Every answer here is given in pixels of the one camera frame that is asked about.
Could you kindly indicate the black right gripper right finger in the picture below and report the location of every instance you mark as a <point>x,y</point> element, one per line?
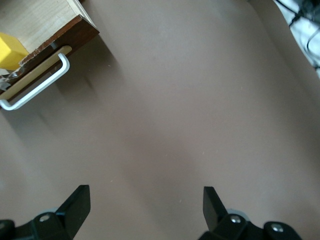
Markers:
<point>220,225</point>

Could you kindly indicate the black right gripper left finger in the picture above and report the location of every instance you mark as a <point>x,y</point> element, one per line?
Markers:
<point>65,220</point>

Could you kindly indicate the yellow cube block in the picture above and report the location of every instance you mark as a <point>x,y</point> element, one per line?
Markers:
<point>10,50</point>

